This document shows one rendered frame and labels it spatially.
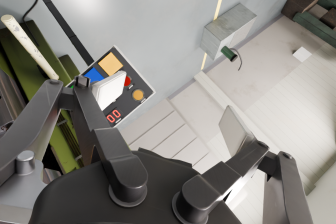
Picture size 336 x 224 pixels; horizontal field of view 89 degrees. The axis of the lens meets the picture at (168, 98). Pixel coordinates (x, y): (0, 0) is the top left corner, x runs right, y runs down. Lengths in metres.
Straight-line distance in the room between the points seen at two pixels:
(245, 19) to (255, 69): 2.22
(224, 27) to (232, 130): 3.31
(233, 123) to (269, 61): 5.74
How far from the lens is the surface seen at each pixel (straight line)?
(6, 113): 1.07
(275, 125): 5.21
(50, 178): 0.95
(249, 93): 5.19
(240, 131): 0.17
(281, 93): 5.59
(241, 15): 3.76
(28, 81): 1.39
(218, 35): 3.32
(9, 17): 1.03
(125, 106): 0.81
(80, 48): 1.10
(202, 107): 4.71
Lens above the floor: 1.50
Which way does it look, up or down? 18 degrees down
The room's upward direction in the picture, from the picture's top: 140 degrees clockwise
